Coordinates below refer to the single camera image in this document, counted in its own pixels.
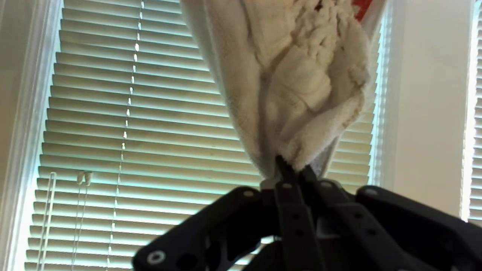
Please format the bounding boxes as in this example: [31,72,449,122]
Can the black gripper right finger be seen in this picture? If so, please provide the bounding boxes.
[300,164,482,271]

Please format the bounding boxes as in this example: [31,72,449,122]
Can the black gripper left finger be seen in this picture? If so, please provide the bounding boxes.
[131,154,329,271]

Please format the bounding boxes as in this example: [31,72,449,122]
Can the white tea towel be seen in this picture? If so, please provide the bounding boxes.
[180,0,389,188]

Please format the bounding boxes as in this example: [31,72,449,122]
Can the white window blinds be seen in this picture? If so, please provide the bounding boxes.
[22,0,397,271]

